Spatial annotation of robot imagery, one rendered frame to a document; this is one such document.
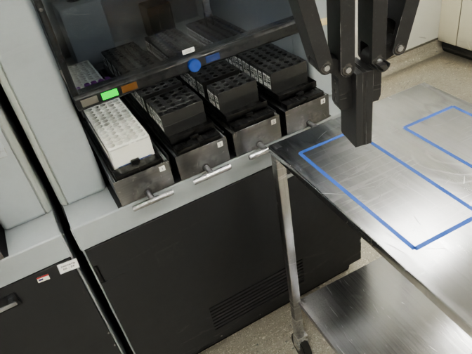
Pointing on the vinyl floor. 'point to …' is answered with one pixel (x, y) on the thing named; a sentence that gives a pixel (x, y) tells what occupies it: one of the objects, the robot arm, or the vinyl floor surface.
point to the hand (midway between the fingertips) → (356, 103)
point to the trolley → (390, 226)
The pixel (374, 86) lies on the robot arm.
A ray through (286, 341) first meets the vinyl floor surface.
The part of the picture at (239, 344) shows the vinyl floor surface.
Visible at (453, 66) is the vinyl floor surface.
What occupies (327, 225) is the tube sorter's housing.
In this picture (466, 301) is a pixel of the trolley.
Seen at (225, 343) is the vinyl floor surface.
